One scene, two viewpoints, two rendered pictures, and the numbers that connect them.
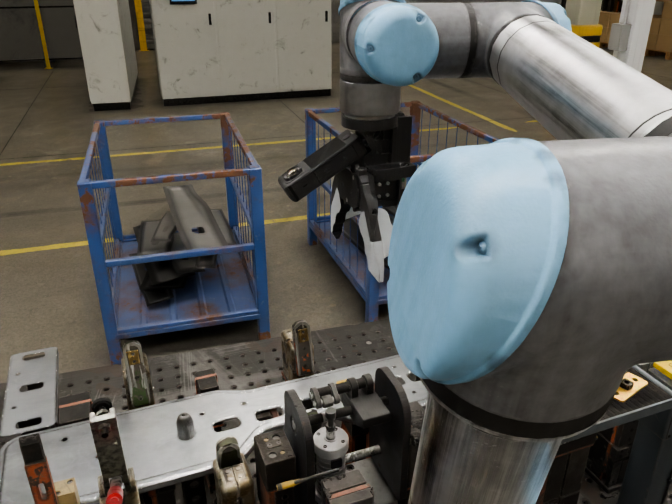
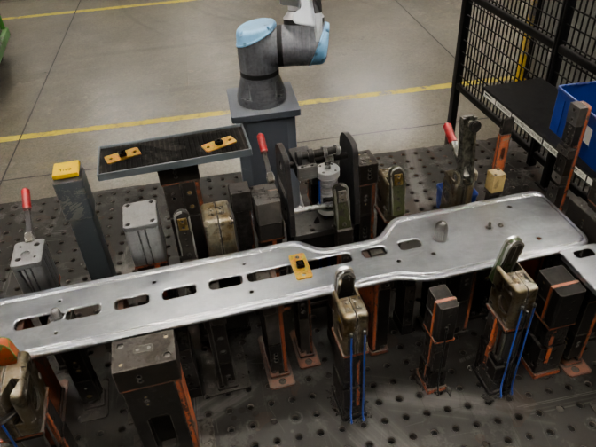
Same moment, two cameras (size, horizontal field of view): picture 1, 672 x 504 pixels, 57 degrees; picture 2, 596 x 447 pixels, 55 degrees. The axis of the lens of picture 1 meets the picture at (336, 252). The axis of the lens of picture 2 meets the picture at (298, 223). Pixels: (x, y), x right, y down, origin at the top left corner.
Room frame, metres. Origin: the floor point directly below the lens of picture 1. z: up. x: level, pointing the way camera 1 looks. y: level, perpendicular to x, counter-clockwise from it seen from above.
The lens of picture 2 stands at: (1.97, 0.13, 1.87)
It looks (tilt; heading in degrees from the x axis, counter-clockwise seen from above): 38 degrees down; 190
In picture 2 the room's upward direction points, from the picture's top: 4 degrees counter-clockwise
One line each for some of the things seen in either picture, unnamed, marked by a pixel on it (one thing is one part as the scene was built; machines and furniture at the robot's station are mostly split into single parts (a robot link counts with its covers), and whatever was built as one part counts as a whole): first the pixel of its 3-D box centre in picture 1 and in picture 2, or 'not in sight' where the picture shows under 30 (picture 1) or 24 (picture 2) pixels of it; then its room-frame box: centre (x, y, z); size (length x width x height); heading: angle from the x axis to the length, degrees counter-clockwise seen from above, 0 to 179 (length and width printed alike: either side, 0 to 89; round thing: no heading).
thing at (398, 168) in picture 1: (373, 160); not in sight; (0.77, -0.05, 1.58); 0.09 x 0.08 x 0.12; 112
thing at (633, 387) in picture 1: (626, 384); (121, 153); (0.84, -0.49, 1.17); 0.08 x 0.04 x 0.01; 128
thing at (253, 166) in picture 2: not in sight; (267, 154); (0.39, -0.23, 0.90); 0.21 x 0.21 x 0.40; 17
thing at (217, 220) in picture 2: not in sight; (225, 271); (0.95, -0.24, 0.89); 0.13 x 0.11 x 0.38; 22
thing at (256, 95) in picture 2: not in sight; (260, 83); (0.39, -0.23, 1.15); 0.15 x 0.15 x 0.10
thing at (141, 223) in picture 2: not in sight; (158, 278); (1.00, -0.40, 0.90); 0.13 x 0.10 x 0.41; 22
